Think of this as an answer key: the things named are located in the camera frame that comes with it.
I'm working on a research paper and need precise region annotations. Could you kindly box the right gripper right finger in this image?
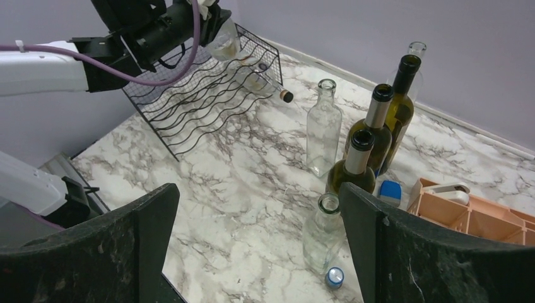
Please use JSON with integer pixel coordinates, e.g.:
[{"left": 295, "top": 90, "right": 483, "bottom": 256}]
[{"left": 339, "top": 182, "right": 534, "bottom": 302}]

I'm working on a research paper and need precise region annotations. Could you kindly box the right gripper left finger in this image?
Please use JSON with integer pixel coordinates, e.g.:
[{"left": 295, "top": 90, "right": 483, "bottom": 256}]
[{"left": 1, "top": 183, "right": 183, "bottom": 302}]

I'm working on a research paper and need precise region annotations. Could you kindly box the clear rounded glass bottle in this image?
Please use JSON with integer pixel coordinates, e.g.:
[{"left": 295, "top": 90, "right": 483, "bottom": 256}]
[{"left": 302, "top": 193, "right": 346, "bottom": 275}]

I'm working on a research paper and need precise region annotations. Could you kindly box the wine bottle silver foil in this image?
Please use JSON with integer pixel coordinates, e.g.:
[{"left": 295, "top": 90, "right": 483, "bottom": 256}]
[
  {"left": 325, "top": 129, "right": 375, "bottom": 195},
  {"left": 343, "top": 83, "right": 394, "bottom": 177}
]

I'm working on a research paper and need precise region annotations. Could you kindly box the dark green wine bottle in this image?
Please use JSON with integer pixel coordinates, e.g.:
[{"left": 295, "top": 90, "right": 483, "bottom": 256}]
[{"left": 379, "top": 54, "right": 420, "bottom": 175}]

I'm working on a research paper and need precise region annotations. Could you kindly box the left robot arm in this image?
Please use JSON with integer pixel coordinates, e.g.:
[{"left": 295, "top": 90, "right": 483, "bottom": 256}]
[{"left": 1, "top": 0, "right": 232, "bottom": 230}]

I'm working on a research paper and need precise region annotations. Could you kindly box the blue small cylinder can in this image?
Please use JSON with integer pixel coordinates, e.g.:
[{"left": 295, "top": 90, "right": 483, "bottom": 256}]
[{"left": 324, "top": 266, "right": 344, "bottom": 289}]

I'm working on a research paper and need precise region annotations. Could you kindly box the blue rectangular small box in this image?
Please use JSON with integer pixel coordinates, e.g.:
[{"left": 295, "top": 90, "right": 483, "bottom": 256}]
[{"left": 377, "top": 180, "right": 403, "bottom": 208}]

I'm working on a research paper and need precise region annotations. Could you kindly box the pink plastic organizer basket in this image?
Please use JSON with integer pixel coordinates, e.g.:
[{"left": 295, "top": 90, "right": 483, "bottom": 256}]
[{"left": 406, "top": 178, "right": 534, "bottom": 247}]

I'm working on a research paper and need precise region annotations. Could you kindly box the black wire wine rack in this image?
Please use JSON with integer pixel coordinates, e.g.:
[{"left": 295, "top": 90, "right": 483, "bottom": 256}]
[{"left": 122, "top": 25, "right": 283, "bottom": 159}]

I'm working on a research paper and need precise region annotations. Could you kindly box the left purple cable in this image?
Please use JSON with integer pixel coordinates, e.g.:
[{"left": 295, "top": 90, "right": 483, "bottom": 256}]
[{"left": 0, "top": 0, "right": 203, "bottom": 88}]

